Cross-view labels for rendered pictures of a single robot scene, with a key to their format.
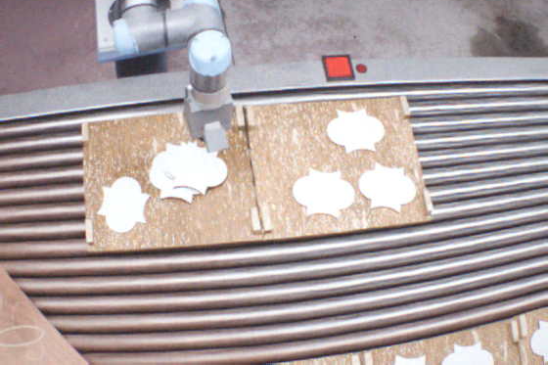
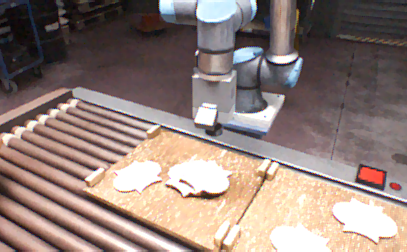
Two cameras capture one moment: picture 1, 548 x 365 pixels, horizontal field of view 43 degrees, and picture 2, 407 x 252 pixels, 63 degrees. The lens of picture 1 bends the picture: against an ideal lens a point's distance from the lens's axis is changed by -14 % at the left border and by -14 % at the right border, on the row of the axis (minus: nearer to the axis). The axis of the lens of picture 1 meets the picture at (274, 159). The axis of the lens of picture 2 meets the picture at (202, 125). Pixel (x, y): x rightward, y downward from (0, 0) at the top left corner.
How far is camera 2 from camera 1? 1.12 m
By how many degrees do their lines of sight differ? 42
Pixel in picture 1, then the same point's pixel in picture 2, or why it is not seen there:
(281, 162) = (277, 209)
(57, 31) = not seen: hidden behind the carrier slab
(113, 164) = (155, 154)
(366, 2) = not seen: outside the picture
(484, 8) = not seen: outside the picture
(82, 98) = (172, 121)
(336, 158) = (331, 229)
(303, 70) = (338, 168)
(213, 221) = (191, 218)
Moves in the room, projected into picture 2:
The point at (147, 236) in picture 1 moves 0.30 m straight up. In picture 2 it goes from (133, 202) to (117, 98)
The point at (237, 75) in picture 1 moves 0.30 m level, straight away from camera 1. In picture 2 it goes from (283, 152) to (321, 116)
